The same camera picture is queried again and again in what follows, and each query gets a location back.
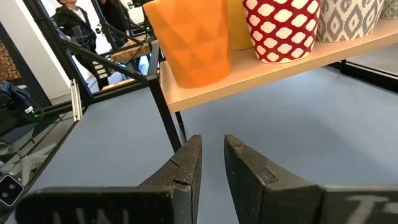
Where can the wooden background table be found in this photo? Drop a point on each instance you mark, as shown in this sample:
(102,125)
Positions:
(130,51)

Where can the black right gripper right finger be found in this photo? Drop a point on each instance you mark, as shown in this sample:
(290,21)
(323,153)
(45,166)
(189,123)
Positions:
(264,196)

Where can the red white patterned mug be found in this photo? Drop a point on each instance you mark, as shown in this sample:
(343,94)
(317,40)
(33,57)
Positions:
(280,31)

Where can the orange faceted mug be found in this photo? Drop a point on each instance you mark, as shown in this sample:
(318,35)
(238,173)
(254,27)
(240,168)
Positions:
(192,43)

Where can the green white patterned mug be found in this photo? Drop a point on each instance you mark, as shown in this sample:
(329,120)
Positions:
(390,7)

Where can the black diagonal frame strut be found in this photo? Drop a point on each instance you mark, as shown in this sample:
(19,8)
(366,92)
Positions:
(102,60)

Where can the person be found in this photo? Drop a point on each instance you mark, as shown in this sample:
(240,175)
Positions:
(74,21)
(112,15)

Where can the grey blue table mat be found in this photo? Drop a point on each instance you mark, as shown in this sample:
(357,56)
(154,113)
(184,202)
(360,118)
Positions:
(295,124)

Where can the wooden shelf with black legs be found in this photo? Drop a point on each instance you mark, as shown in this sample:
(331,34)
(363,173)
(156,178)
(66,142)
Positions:
(280,71)

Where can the silver aluminium bracket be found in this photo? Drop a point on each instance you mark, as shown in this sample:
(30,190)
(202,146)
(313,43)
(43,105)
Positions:
(76,99)

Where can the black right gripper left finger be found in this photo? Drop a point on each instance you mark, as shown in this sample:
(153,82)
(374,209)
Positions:
(174,199)

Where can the grey white patterned mug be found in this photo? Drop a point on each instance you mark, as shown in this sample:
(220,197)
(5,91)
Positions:
(345,18)

